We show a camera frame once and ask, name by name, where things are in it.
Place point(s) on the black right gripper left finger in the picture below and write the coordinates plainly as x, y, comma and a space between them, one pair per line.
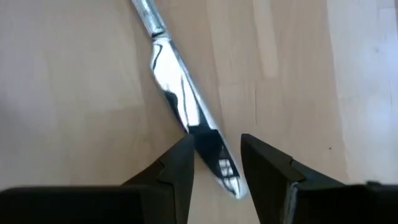
180, 174

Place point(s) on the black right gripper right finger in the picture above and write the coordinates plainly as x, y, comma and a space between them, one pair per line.
264, 180

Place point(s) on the silver knife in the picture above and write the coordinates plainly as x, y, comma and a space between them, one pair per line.
174, 77

